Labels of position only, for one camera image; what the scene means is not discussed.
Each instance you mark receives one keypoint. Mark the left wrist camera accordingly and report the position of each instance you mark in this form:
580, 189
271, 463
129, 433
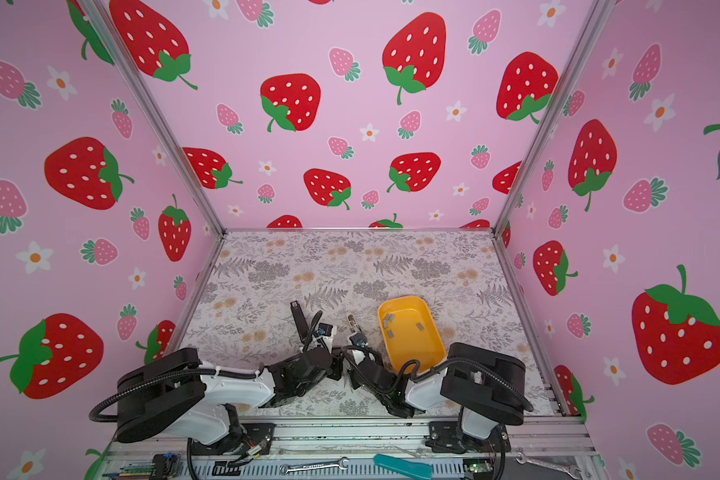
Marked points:
324, 335

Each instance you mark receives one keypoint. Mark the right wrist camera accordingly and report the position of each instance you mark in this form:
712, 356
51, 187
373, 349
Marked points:
361, 350

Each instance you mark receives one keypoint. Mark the aluminium corner post right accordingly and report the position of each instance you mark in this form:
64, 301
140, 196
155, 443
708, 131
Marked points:
592, 28

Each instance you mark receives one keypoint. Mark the yellow plastic tray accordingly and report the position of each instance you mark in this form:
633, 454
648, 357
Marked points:
407, 342

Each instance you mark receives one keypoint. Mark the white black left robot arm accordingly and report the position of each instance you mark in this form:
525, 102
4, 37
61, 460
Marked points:
182, 395

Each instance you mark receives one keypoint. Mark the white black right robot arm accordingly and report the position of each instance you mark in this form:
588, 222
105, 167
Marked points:
488, 387

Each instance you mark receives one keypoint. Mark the aluminium corner post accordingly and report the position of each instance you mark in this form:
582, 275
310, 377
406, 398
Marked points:
106, 30
592, 28

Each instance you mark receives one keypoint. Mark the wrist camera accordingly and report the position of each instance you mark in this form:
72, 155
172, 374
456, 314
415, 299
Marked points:
324, 335
361, 350

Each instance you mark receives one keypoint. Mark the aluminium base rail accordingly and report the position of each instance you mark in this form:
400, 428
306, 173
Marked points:
293, 441

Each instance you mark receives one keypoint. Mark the teal handled tool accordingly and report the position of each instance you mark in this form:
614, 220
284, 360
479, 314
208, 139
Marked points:
411, 469

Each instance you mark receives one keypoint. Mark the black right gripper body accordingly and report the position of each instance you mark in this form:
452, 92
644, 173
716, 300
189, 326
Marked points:
352, 372

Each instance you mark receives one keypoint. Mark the silver wrench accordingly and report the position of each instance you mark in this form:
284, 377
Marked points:
341, 464
571, 471

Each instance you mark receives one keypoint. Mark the aluminium corner post left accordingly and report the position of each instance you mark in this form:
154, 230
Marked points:
106, 30

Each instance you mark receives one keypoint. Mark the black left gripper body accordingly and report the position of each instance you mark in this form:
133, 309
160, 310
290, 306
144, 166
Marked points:
335, 370

